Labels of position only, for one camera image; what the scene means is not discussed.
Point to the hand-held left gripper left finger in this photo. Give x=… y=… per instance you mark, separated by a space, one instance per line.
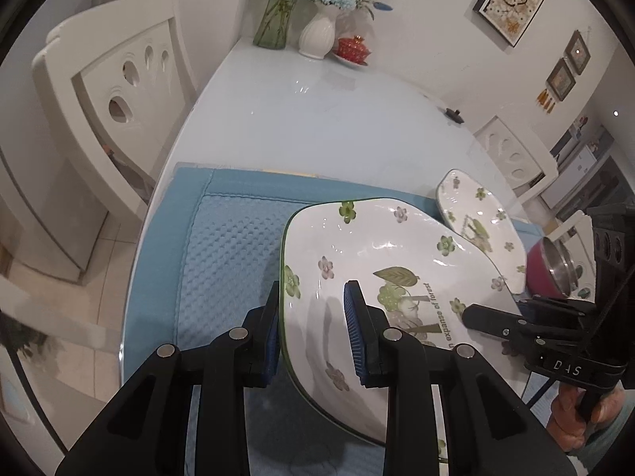
x=272 y=357

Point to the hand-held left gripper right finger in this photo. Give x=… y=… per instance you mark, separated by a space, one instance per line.
x=354 y=327

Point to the blue table mat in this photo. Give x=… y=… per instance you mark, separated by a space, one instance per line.
x=223 y=258

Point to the orange wall tassels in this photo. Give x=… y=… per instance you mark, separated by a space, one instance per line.
x=547 y=101

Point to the person's right hand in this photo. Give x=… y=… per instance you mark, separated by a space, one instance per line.
x=565 y=421

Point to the red lidded teacup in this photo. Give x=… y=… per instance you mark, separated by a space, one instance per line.
x=353 y=49

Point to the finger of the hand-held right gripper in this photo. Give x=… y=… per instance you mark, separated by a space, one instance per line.
x=491 y=320
x=560 y=306

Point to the small framed picture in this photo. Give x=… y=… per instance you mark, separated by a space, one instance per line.
x=560 y=79
x=578 y=52

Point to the red steel bowl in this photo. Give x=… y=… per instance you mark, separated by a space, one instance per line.
x=538 y=267

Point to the small black teapot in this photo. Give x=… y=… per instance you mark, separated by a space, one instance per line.
x=454 y=115

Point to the white ribbed vase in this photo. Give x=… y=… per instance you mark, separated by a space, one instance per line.
x=317 y=34

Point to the white chair with leaf carving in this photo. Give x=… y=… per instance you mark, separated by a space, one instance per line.
x=583 y=258
x=516 y=148

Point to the white refrigerator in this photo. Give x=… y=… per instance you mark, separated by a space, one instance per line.
x=575 y=173

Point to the large floral ceramic plate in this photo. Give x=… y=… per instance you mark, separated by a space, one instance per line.
x=357 y=248

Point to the green glass vase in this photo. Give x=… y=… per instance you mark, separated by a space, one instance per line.
x=273 y=29

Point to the white chair with oval cutouts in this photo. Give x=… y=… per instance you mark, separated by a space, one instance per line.
x=59 y=69

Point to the small floral ceramic plate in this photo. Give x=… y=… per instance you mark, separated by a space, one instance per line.
x=476 y=208

